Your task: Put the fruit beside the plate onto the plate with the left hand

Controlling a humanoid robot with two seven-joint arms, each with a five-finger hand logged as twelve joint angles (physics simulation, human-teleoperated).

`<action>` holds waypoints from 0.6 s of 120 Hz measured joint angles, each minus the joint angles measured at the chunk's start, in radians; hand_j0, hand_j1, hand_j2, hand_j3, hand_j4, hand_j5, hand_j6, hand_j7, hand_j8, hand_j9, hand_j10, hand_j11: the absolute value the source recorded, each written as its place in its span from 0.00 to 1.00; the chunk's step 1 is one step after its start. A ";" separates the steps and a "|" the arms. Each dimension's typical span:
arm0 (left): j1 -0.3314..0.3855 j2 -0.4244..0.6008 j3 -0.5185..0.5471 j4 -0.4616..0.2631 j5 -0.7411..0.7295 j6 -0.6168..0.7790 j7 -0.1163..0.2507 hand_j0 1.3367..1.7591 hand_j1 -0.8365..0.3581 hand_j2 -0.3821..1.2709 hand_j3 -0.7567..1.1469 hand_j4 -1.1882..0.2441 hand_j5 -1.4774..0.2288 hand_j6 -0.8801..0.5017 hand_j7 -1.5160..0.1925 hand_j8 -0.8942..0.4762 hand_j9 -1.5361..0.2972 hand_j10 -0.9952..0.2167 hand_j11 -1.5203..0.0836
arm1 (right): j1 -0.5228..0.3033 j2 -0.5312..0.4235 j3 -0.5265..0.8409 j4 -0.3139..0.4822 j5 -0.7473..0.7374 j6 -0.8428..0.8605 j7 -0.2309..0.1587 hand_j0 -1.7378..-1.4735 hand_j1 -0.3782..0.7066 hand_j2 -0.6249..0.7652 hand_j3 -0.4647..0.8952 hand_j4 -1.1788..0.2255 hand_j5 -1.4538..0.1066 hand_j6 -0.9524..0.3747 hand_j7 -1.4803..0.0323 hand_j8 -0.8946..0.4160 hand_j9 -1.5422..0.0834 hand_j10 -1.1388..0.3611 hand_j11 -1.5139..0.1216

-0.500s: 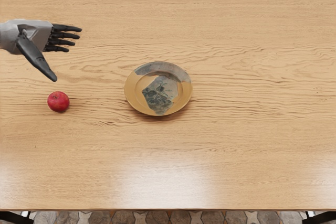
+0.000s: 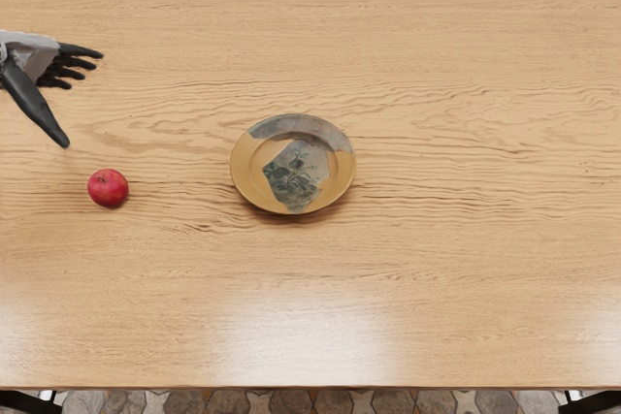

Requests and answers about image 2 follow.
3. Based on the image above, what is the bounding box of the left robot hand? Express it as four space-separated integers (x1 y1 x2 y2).
0 29 105 149

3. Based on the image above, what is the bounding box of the yellow plate with grey pattern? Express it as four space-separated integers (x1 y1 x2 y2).
229 112 358 216

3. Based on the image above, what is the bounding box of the red apple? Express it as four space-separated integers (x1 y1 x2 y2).
86 168 130 209

